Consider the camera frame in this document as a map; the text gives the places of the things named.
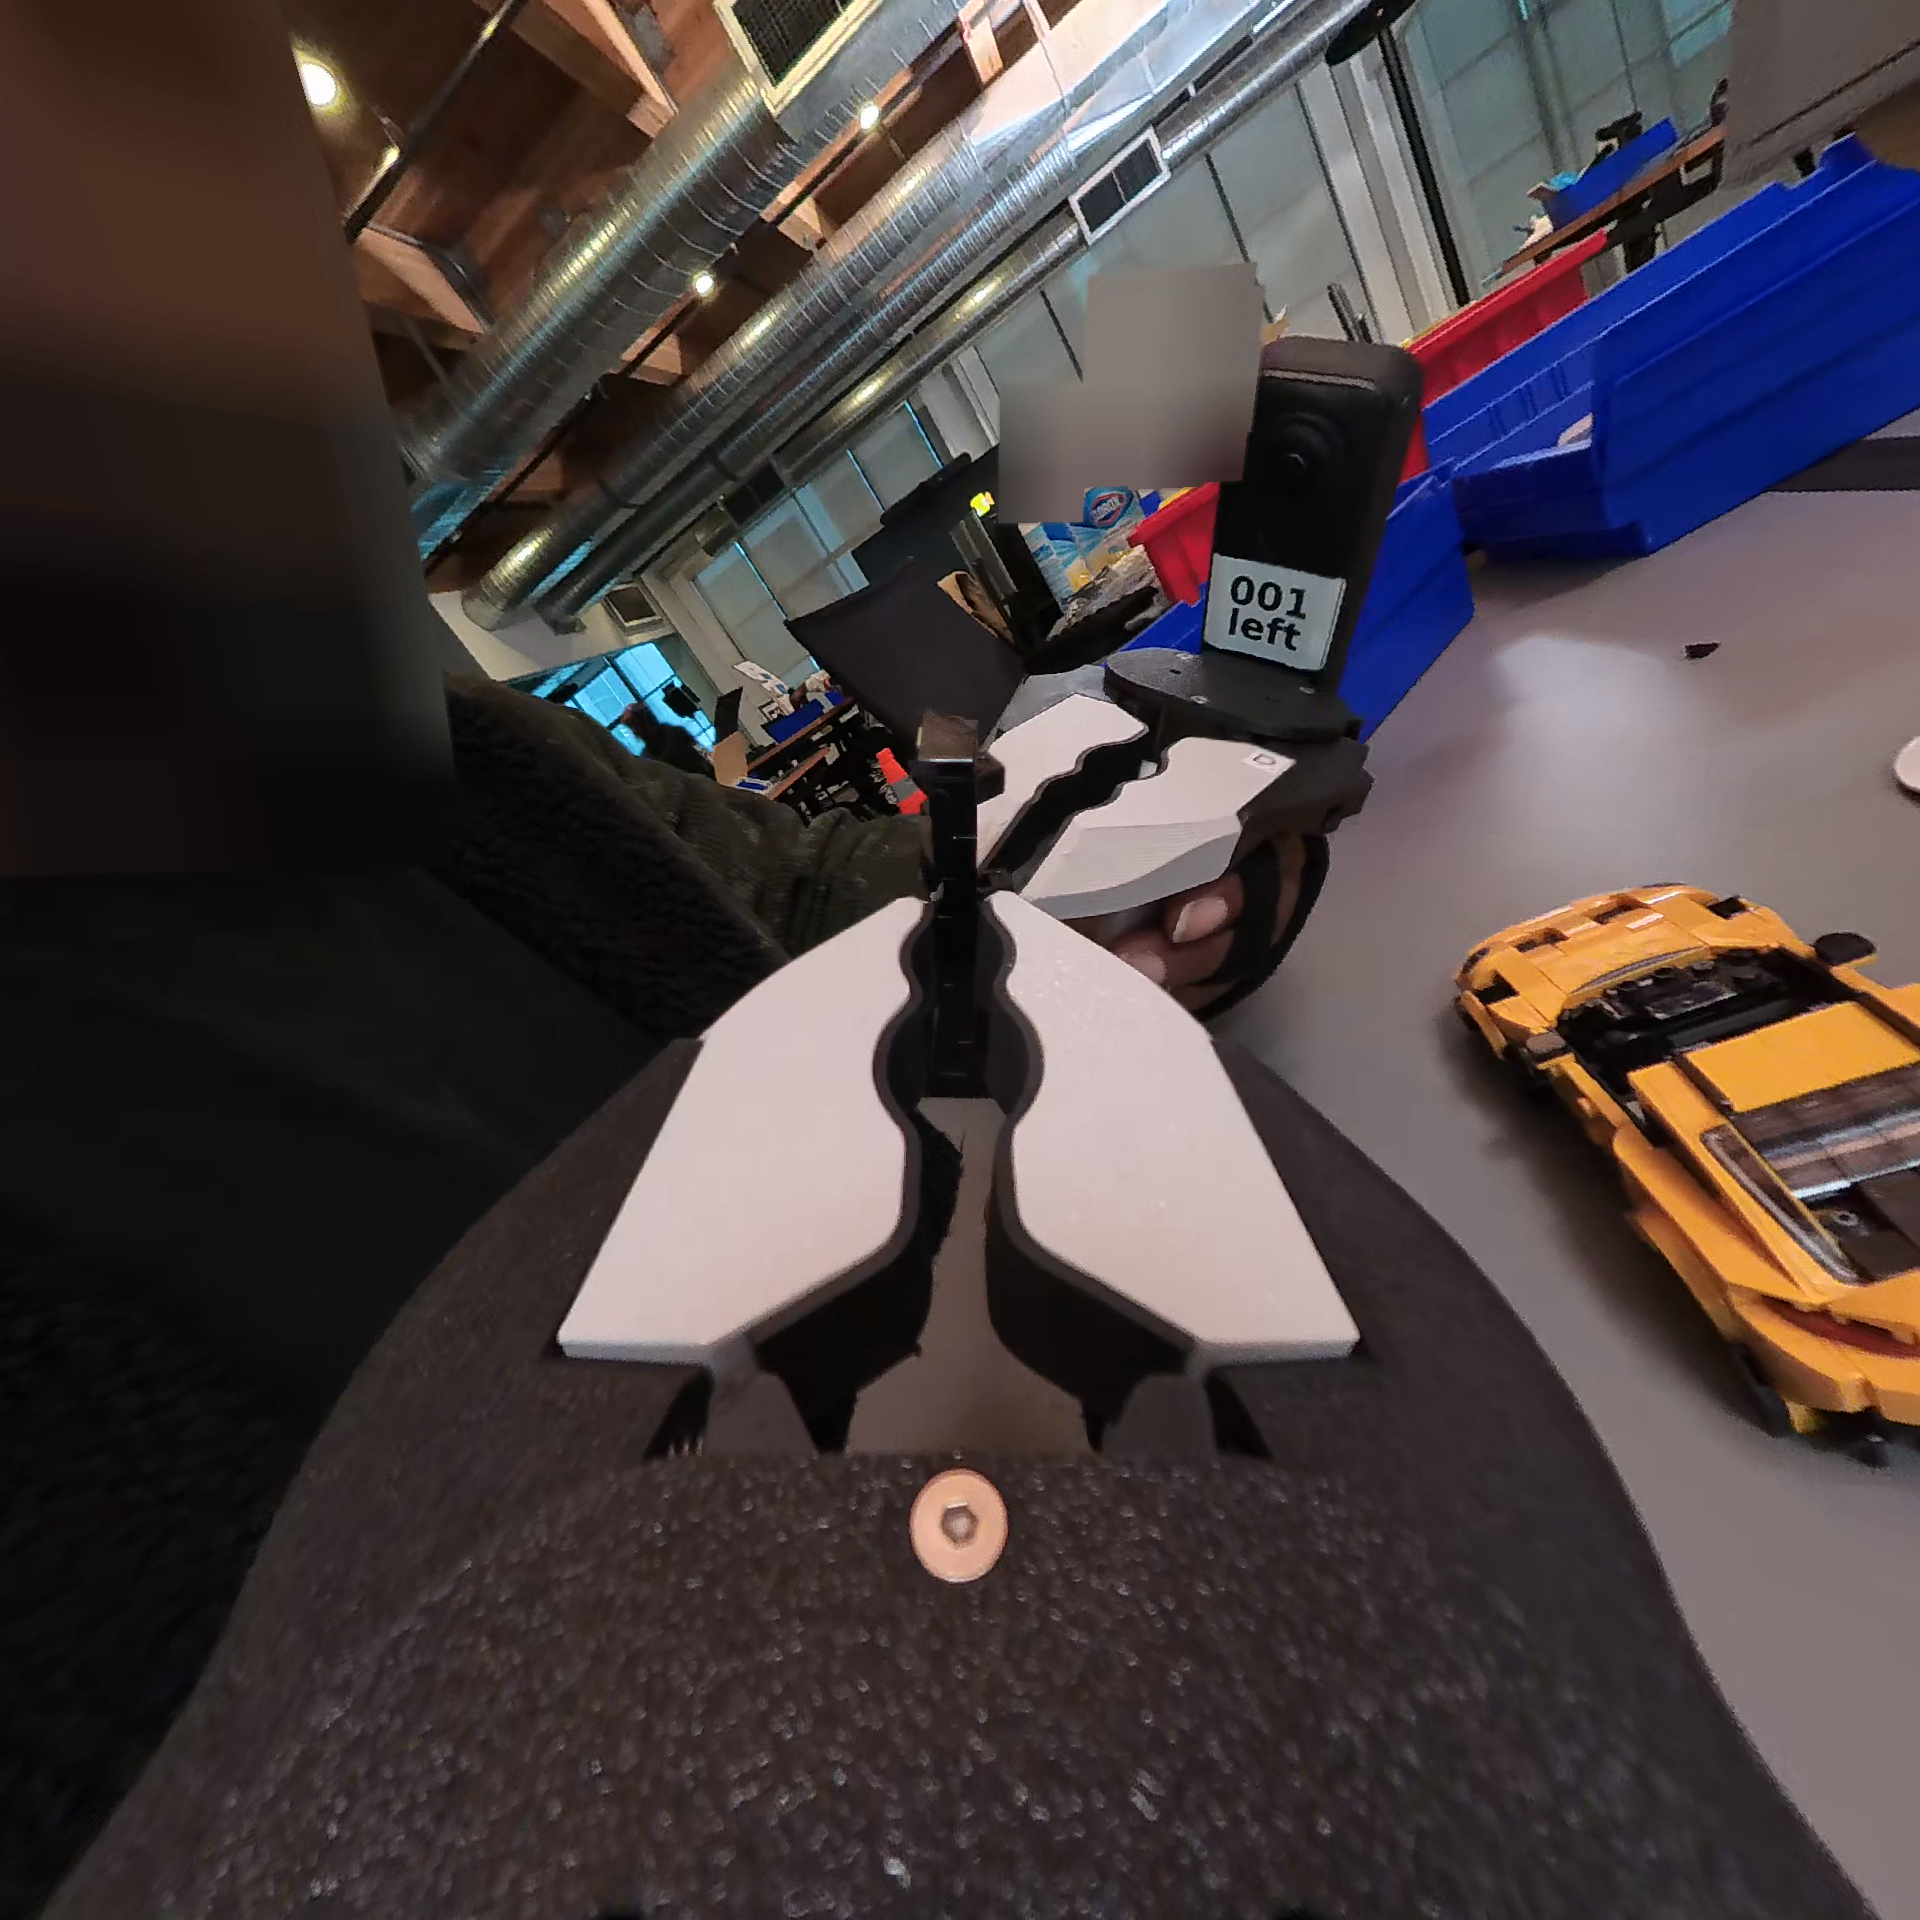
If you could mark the person's left hand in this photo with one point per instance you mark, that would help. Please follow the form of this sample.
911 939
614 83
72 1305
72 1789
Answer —
1193 945

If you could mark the red storage bin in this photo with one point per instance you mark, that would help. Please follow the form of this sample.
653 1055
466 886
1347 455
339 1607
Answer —
1499 323

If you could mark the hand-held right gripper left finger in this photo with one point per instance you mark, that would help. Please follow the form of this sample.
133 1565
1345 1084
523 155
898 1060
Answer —
750 1186

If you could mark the person's left forearm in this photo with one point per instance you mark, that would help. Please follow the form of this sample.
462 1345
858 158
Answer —
675 870

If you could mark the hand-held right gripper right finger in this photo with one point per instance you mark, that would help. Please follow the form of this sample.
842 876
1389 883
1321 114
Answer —
1170 1186

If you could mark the orange traffic cone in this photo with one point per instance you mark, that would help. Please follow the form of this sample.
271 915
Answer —
894 787

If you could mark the black office chair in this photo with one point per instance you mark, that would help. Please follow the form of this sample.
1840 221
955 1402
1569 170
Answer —
902 646

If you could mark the yellow black lego spoiler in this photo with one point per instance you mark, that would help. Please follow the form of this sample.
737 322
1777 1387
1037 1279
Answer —
953 839

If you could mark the black floor lamp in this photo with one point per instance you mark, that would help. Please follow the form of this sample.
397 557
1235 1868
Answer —
1441 182

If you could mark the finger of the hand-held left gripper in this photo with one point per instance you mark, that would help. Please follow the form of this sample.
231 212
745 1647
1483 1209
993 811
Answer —
1050 757
1170 827

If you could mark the yellow lego car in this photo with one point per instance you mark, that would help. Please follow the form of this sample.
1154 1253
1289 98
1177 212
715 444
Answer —
1723 1095

